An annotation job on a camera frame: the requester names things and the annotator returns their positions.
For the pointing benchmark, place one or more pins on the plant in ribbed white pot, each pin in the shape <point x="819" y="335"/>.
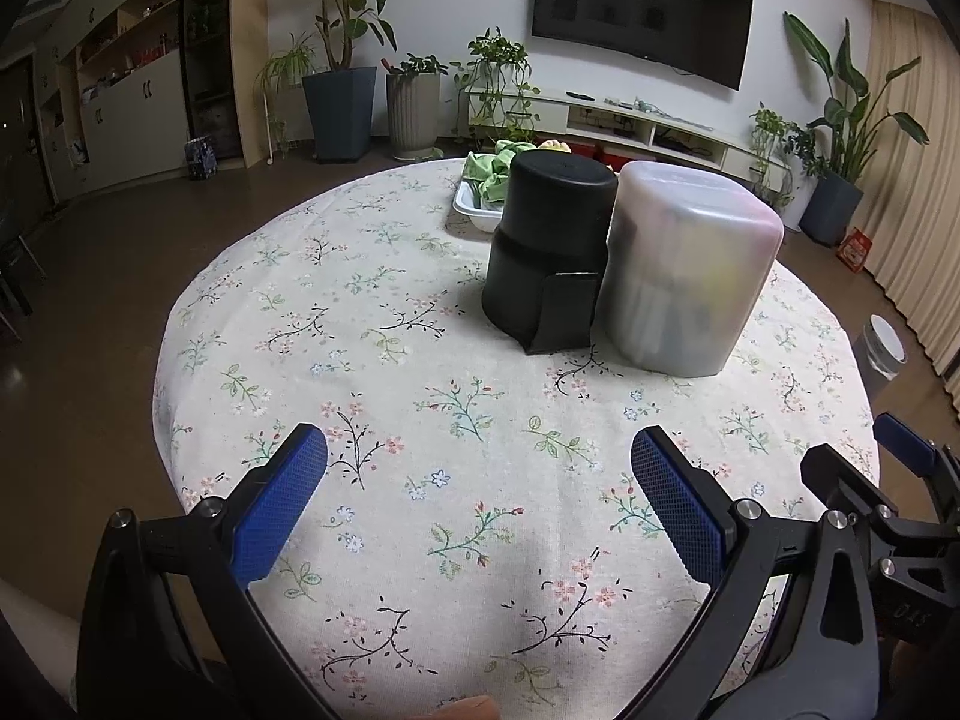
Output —
<point x="412" y="116"/>

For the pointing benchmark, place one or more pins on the person's left hand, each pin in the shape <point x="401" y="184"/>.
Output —
<point x="466" y="709"/>

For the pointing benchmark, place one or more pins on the small blue toy cart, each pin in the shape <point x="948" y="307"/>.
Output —
<point x="202" y="157"/>

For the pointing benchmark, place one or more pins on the trailing vine plant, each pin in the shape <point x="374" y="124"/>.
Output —
<point x="495" y="60"/>

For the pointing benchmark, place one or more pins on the beige curtain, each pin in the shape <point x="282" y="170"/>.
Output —
<point x="922" y="165"/>

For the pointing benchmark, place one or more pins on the black cylindrical container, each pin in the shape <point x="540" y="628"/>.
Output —
<point x="540" y="240"/>

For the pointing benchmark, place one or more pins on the small vine plant white pot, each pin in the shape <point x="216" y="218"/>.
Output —
<point x="772" y="127"/>

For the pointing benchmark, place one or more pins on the tall plant in dark pot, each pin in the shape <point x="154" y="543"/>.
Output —
<point x="341" y="112"/>

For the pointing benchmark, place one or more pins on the white stick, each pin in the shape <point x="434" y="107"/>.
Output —
<point x="267" y="127"/>

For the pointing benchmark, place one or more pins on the dark entrance door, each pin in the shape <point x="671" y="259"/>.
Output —
<point x="22" y="127"/>

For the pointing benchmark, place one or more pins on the heart-shaped yellow sponge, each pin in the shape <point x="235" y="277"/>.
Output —
<point x="556" y="146"/>

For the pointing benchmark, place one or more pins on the red paper bag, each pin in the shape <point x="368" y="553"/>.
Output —
<point x="853" y="249"/>

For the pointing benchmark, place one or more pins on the green satin scrunchie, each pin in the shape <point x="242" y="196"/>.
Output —
<point x="491" y="169"/>

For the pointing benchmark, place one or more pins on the white low television cabinet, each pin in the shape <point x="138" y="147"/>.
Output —
<point x="555" y="118"/>

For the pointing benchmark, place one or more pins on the thin-leaved spider plant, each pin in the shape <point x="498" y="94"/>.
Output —
<point x="289" y="64"/>

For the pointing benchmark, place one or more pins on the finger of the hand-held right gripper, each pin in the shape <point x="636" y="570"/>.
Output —
<point x="904" y="442"/>
<point x="832" y="474"/>

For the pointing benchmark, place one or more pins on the white plastic tray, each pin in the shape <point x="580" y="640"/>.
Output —
<point x="472" y="206"/>

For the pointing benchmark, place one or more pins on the dark glass cabinet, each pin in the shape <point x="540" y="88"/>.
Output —
<point x="210" y="52"/>

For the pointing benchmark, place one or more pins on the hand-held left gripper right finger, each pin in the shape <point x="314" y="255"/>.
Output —
<point x="679" y="517"/>

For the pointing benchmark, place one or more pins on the translucent plastic container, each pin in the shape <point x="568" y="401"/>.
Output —
<point x="675" y="270"/>

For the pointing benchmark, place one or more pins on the floral tablecloth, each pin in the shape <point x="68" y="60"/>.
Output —
<point x="450" y="427"/>

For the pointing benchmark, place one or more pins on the grey cylindrical trash bin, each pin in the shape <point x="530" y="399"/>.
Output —
<point x="881" y="360"/>

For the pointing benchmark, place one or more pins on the wall-mounted black television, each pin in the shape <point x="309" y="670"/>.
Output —
<point x="637" y="7"/>

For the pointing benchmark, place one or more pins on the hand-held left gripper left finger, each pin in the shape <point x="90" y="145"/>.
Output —
<point x="281" y="510"/>

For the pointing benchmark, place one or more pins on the scattered small gadgets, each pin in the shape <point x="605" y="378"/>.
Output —
<point x="634" y="103"/>

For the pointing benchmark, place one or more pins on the red storage box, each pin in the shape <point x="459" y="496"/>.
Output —
<point x="611" y="160"/>
<point x="586" y="147"/>

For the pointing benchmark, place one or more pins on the large-leaved plant in dark pot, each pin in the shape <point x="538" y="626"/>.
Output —
<point x="832" y="206"/>

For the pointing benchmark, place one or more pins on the dark dining chair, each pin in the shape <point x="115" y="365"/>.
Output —
<point x="15" y="262"/>

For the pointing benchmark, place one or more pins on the ceiling air vent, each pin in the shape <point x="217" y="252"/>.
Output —
<point x="43" y="4"/>

